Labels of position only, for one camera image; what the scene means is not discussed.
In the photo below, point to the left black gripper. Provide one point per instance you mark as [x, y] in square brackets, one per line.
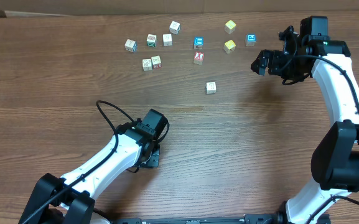
[153, 157]

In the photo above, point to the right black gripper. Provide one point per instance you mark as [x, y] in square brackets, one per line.
[272, 61]

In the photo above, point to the wooden block elephant picture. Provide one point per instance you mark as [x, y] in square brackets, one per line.
[147, 64]

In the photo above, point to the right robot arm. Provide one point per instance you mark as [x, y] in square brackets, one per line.
[335, 162]

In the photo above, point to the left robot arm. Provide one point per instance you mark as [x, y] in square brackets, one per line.
[71, 197]

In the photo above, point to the blue top block right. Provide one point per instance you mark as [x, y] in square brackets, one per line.
[250, 40]

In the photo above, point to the blue block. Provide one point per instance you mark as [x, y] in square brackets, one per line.
[198, 43]
[250, 40]

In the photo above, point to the yellow top block lower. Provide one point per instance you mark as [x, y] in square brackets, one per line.
[229, 46]

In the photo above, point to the yellow block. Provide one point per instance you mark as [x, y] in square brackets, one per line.
[230, 27]
[229, 46]

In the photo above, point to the yellow top block upper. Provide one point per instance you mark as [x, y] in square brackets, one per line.
[230, 27]

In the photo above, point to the plain wooden block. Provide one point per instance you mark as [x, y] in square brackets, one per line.
[211, 88]
[167, 40]

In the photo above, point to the wooden block red side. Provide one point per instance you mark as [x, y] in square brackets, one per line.
[156, 62]

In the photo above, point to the red letter wooden block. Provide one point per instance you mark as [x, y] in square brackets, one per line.
[198, 58]

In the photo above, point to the blue top block centre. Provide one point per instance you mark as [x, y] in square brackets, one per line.
[198, 43]

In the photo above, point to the wooden block far left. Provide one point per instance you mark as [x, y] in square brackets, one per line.
[130, 45]

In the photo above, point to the green side wooden block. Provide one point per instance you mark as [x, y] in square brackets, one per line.
[151, 40]

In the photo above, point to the plain wooden block upper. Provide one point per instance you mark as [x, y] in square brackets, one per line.
[167, 40]

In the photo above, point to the wooden block top centre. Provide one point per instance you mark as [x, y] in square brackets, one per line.
[174, 27]

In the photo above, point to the cardboard sheet at back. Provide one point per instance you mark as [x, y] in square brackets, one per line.
[110, 7]

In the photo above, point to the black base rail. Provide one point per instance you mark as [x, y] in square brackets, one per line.
[191, 221]

